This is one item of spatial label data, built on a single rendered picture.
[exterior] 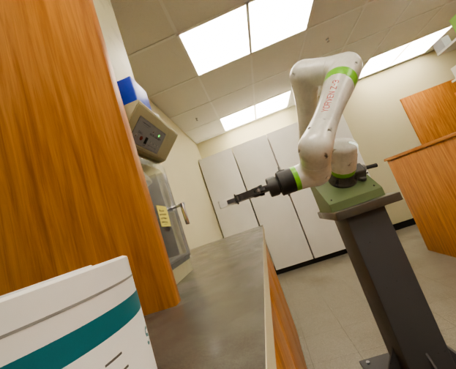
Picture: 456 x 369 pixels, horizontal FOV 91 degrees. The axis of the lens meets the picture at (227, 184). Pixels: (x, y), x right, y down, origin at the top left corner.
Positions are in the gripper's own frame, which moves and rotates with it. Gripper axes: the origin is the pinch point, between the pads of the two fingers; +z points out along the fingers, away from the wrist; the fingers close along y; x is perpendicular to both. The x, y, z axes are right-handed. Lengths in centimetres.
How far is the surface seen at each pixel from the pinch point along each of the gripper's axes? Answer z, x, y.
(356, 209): -54, 21, -33
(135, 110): 13.4, -33.0, 27.0
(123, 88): 15, -42, 27
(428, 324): -66, 83, -40
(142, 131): 16.5, -29.9, 19.8
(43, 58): 32, -53, 36
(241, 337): -4, 21, 56
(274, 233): -14, 49, -285
